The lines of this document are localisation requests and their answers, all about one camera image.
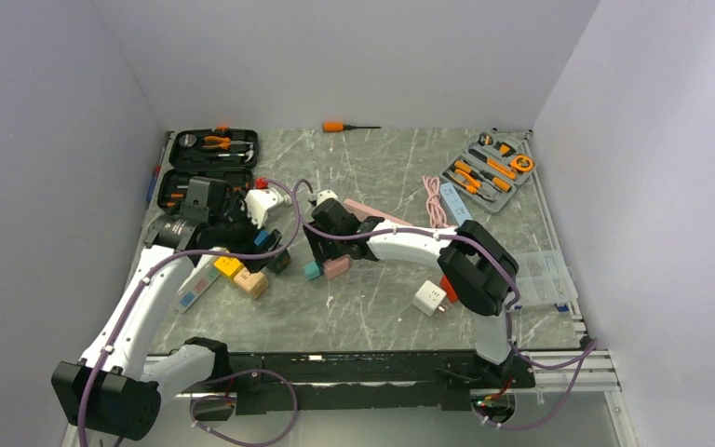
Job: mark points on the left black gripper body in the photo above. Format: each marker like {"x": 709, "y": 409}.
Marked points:
{"x": 244, "y": 232}

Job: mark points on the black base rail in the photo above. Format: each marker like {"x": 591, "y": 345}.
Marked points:
{"x": 449, "y": 380}

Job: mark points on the blue cube adapter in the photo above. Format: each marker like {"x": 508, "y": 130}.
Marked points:
{"x": 263, "y": 239}

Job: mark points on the clear screw box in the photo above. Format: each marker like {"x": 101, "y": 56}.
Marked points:
{"x": 543, "y": 279}

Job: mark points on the dark green cube adapter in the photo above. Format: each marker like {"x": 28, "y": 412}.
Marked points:
{"x": 279, "y": 262}

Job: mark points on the blue red pen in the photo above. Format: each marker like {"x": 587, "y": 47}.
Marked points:
{"x": 156, "y": 171}

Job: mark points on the red cube adapter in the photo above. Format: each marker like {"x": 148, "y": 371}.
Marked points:
{"x": 446, "y": 286}

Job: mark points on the white cube adapter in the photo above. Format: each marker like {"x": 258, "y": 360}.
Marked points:
{"x": 430, "y": 299}

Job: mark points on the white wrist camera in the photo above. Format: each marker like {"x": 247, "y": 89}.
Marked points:
{"x": 324, "y": 195}
{"x": 261, "y": 204}

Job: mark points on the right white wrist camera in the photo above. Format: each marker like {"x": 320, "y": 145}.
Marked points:
{"x": 324, "y": 195}

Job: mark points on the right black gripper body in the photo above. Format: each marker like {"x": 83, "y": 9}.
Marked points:
{"x": 325, "y": 248}

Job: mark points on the beige cube adapter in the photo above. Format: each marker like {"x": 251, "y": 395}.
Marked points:
{"x": 253, "y": 284}

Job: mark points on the teal cube adapter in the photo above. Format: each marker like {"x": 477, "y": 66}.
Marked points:
{"x": 313, "y": 270}

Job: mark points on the black tool case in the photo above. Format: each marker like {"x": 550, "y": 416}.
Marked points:
{"x": 221, "y": 153}

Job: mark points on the light blue power strip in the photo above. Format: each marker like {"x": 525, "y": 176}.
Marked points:
{"x": 454, "y": 203}

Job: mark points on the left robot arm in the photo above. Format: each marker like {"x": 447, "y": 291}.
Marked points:
{"x": 111, "y": 389}

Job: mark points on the white power strip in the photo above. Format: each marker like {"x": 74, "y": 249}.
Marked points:
{"x": 201, "y": 279}

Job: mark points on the grey tool case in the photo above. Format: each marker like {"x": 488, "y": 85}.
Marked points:
{"x": 492, "y": 168}

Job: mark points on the yellow cube adapter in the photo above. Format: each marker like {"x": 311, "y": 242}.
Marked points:
{"x": 228, "y": 267}

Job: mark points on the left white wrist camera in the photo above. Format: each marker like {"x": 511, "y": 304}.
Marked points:
{"x": 261, "y": 204}

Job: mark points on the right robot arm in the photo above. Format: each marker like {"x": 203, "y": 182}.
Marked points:
{"x": 481, "y": 272}

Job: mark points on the pink cube adapter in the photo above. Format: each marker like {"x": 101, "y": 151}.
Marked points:
{"x": 335, "y": 267}

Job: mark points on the pink power strip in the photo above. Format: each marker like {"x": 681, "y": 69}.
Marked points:
{"x": 362, "y": 211}

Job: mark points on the orange handled screwdriver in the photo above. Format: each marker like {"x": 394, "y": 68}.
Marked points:
{"x": 337, "y": 127}

